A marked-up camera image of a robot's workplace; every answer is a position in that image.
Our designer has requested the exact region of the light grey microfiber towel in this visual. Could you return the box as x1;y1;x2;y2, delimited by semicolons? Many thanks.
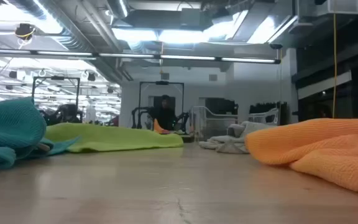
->
198;121;277;155

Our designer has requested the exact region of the lime green microfiber towel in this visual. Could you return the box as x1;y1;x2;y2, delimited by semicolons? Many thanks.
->
44;122;185;154

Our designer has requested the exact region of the orange microfiber towel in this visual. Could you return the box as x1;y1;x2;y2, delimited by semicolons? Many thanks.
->
244;118;358;197

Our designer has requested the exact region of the teal microfiber towel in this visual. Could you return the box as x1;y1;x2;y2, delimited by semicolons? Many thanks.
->
0;96;81;170

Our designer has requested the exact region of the person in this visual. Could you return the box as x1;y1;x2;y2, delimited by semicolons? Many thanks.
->
150;94;180;131

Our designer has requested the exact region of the small background orange towel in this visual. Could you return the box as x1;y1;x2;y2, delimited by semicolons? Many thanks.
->
153;118;171;135

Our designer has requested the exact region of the clear plastic bin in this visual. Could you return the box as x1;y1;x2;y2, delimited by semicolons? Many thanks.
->
190;105;281;141

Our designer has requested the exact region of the long ceiling light bar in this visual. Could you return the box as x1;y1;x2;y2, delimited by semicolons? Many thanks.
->
0;48;282;65

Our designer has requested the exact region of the dark background robot station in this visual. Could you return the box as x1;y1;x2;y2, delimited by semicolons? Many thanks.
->
39;103;84;126

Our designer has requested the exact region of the black background station frame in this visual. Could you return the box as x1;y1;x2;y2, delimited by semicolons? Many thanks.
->
138;81;185;131
31;76;81;108

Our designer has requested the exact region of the hanging yellow cable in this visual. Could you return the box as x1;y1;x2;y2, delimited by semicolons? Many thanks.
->
331;12;339;119

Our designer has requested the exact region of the black ceiling cable reel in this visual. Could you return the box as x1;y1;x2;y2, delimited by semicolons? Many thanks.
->
14;22;37;42

